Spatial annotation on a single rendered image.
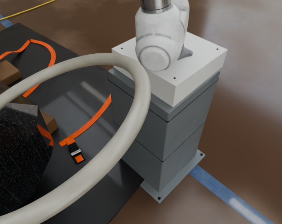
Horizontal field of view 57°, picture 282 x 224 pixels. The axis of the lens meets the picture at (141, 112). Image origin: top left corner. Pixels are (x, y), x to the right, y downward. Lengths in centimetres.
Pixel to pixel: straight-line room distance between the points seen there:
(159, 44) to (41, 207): 63
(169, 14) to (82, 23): 249
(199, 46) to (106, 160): 100
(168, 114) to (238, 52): 194
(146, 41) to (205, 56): 43
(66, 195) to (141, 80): 24
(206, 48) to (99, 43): 181
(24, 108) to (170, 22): 87
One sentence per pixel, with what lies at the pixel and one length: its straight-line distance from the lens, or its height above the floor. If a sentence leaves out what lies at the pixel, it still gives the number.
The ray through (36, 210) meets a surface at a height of 129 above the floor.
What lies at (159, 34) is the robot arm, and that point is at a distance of 87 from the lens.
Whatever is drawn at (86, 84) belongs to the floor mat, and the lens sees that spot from 242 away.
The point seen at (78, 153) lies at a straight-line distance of 193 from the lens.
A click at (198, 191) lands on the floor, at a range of 182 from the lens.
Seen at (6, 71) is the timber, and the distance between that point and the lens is 267.
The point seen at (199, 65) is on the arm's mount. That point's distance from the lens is 116.
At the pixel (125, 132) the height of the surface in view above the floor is 131.
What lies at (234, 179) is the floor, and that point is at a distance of 192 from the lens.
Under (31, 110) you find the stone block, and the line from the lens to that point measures 145.
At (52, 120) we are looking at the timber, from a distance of 204.
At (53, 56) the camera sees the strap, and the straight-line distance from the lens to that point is 282.
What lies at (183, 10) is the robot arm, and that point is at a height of 113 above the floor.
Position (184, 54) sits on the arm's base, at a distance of 119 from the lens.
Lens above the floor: 162
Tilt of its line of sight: 49 degrees down
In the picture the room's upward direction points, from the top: straight up
